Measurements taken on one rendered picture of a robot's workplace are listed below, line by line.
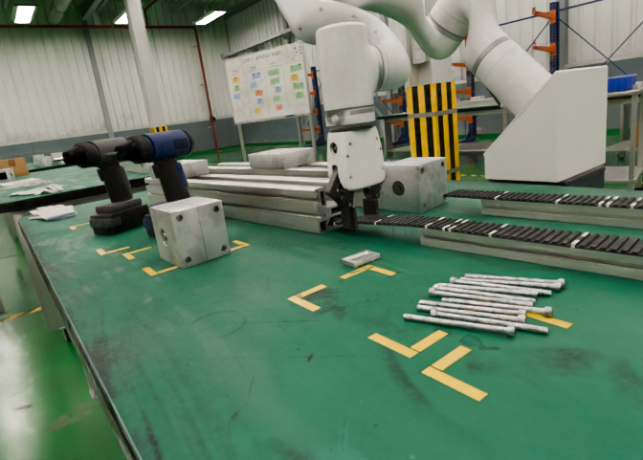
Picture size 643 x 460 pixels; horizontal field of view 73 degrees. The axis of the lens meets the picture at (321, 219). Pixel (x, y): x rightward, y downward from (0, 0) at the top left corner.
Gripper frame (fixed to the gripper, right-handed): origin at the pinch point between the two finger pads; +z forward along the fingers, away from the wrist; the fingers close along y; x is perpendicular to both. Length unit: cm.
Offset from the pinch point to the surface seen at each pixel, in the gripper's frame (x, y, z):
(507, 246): -27.1, -1.2, 1.7
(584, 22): 209, 786, -104
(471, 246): -22.3, -1.8, 2.2
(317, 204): 6.2, -4.5, -2.5
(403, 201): 1.3, 14.1, 0.9
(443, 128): 169, 296, 10
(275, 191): 18.0, -4.9, -4.4
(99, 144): 56, -24, -18
